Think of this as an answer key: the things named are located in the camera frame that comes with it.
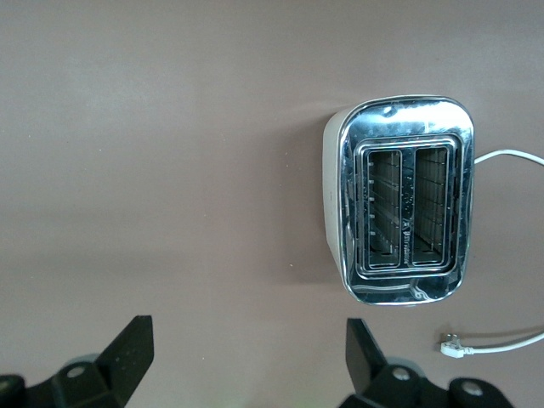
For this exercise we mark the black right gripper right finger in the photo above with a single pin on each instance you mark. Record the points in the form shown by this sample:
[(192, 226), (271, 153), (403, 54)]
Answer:
[(382, 382)]

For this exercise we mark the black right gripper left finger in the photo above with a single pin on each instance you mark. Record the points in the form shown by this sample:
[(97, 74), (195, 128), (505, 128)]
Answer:
[(106, 374)]

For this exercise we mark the cream and chrome two-slot toaster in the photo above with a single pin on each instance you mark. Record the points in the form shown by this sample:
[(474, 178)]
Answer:
[(408, 119)]

